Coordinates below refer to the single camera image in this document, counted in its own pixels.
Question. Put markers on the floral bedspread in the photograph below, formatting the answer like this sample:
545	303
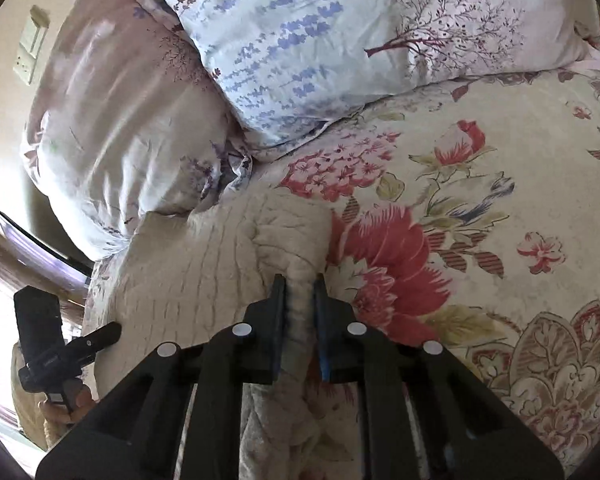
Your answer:
469	213

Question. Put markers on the white wall switch panel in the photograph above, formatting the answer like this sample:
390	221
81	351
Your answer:
30	44

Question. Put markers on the person's left hand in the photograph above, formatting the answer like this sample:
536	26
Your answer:
60	415

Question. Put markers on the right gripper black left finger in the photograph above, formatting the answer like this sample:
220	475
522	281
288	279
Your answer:
177	413

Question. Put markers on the pink lavender-print pillow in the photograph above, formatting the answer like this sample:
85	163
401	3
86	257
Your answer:
291	68

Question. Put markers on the cream knit sweater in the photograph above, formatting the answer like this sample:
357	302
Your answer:
185	278

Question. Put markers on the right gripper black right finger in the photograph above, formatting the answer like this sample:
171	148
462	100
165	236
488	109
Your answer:
422	399

